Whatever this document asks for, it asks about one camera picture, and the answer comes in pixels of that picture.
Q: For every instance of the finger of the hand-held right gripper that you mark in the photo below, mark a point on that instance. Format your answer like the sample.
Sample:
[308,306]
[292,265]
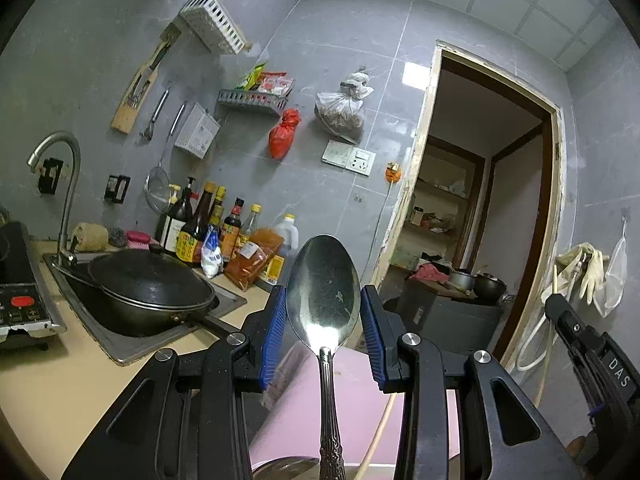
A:
[567,320]

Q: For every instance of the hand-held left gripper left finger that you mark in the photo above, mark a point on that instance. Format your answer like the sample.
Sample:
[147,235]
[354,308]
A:
[275,335]

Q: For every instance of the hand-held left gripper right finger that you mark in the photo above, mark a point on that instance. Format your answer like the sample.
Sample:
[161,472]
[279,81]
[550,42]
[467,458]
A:
[372,340]

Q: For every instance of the steel spoon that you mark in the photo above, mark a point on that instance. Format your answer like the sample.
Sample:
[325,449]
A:
[322,290]

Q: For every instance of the beige rubber gloves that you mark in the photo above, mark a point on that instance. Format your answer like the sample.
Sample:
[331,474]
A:
[592,270]

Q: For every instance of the orange spice packet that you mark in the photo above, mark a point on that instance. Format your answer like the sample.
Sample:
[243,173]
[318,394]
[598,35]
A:
[252,260]

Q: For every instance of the grey cabinet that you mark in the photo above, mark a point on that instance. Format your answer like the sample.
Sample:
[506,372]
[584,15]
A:
[450,320]

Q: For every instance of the black pot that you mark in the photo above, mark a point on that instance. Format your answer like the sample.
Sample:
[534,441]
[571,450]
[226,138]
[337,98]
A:
[490,287]

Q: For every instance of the wooden chopstick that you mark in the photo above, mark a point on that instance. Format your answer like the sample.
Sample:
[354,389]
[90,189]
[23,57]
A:
[380,430]

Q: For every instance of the white blue bag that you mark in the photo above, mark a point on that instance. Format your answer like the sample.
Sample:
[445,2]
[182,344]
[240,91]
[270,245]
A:
[211,257]

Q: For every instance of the white oil jug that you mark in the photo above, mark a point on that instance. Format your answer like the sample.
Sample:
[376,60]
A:
[287,235]

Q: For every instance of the steel pot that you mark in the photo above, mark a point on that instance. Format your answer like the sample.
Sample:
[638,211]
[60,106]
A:
[462,280]

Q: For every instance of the yellow cap clear bottle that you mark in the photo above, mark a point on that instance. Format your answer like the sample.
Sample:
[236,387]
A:
[251,225]

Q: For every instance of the red cap sauce bottle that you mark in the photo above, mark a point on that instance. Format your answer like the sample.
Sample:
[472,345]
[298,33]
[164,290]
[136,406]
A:
[231,230]

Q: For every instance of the amber bottle yellow label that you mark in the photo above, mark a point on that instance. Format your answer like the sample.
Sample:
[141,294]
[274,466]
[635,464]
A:
[192,240]

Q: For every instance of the black wok with lid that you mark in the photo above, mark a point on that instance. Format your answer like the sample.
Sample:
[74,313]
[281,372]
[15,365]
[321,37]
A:
[150,285]

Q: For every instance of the dark sauce bottle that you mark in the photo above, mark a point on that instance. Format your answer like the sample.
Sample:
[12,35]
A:
[217,210]

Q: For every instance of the dark pump bottle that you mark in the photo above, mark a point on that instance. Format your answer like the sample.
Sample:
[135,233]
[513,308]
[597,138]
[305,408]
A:
[175,220]

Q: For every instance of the steel sink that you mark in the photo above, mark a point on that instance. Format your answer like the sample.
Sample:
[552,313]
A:
[115,347]

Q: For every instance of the wooden shelf unit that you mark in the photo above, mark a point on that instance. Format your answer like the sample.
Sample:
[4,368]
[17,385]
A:
[435,187]

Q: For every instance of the pink brush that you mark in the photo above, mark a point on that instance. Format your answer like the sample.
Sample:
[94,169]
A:
[139,239]

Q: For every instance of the orange plug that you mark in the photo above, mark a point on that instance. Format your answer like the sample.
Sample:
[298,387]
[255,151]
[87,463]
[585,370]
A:
[392,172]

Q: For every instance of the grey scrubber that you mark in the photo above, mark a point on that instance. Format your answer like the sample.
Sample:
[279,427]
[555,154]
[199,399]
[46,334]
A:
[117,237]

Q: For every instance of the hanging mesh strainer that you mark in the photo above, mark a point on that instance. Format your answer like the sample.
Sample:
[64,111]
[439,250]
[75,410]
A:
[156,187]

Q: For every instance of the red plastic bag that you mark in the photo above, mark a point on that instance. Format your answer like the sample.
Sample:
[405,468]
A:
[282,137]

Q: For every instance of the beige loofah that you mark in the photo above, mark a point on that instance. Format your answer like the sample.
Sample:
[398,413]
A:
[90,237]

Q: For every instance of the white hanging basket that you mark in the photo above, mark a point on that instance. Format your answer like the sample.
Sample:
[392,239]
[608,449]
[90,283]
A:
[196,132]

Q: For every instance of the clear plastic bag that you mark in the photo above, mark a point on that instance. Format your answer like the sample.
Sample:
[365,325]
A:
[340,112]

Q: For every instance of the steel faucet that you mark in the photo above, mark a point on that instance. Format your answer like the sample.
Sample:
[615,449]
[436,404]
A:
[71,195]

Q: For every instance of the red packet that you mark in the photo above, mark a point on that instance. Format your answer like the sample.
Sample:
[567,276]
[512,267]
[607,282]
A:
[277,84]

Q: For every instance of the induction cooker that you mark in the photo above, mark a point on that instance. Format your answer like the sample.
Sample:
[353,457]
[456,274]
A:
[25,305]

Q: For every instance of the hanging steel peeler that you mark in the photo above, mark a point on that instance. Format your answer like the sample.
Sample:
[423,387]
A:
[159,110]

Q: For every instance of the yellow green packet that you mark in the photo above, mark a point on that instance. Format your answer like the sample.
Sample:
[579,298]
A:
[252,77]

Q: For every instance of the wooden knife holder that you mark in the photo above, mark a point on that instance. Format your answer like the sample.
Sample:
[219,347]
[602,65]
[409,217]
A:
[127,110]

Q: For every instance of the kitchen knife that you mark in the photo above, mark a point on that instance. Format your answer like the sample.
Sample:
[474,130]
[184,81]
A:
[165,45]

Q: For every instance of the wooden door frame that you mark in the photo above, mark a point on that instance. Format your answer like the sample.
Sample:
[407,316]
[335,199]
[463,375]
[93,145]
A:
[550,210]

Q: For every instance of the white wall socket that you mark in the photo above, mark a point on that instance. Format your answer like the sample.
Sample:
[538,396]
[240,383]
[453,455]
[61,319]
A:
[361,161]

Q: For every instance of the white wall switch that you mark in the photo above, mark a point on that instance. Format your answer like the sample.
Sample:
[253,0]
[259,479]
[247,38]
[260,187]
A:
[336,152]

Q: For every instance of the black wall outlet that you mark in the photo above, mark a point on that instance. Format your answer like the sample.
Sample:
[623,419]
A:
[117,189]
[50,176]

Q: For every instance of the grey wall shelf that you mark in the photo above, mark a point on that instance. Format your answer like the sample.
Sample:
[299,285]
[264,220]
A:
[250,102]

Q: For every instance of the white wall basket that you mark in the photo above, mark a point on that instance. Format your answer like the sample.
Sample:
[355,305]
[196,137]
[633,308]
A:
[212,22]

